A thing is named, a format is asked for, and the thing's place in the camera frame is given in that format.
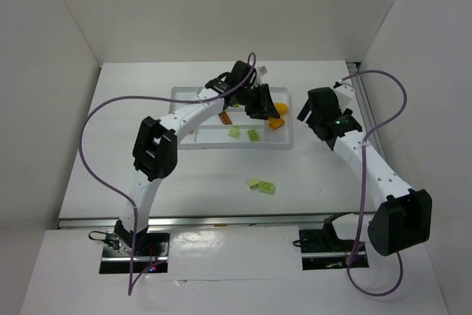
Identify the orange yellow lego brick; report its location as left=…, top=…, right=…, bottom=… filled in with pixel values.
left=274, top=103, right=288, bottom=116

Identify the orange lego piece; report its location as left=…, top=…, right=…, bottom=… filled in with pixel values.
left=267, top=117, right=285, bottom=131

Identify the pale green small brick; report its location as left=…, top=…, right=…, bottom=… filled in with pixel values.
left=247, top=129, right=260, bottom=142

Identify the brown lego plate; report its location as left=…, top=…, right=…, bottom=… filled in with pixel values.
left=218, top=112, right=232, bottom=125

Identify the pale green small lego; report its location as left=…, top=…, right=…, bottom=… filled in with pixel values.
left=229, top=127, right=240, bottom=139

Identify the pale green lego pair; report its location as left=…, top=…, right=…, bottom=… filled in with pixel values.
left=248, top=179, right=275, bottom=195

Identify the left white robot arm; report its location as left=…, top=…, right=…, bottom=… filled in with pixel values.
left=114, top=60, right=280, bottom=251

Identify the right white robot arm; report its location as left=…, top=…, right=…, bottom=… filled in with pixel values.
left=297, top=87, right=432, bottom=256

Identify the white compartment tray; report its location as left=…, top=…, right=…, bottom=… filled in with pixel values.
left=161, top=86, right=291, bottom=150

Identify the aluminium rail right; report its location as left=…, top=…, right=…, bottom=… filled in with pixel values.
left=346, top=60, right=406, bottom=222

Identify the aluminium rail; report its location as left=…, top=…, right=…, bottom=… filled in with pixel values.
left=346, top=60, right=406, bottom=222
left=58, top=211, right=406, bottom=230

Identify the aluminium rail front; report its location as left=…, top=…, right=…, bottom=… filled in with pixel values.
left=58, top=211, right=406, bottom=230

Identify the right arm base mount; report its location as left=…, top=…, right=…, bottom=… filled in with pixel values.
left=292, top=213, right=354, bottom=271

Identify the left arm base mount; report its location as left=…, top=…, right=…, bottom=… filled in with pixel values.
left=88, top=230, right=170, bottom=274

